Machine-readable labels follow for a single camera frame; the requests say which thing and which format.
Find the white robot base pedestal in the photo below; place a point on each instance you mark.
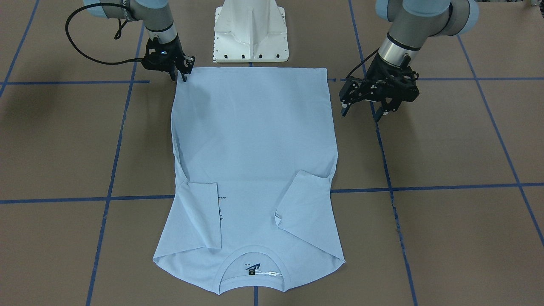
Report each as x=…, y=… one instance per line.
x=250, y=31

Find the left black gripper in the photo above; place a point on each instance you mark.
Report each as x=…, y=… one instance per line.
x=376, y=75

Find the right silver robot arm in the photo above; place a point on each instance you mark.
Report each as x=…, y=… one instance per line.
x=156, y=16

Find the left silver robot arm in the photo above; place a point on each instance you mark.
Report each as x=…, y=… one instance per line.
x=413, y=21

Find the light blue t-shirt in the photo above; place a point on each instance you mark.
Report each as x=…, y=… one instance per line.
x=255, y=154

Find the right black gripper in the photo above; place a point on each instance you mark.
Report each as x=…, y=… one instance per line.
x=177, y=60

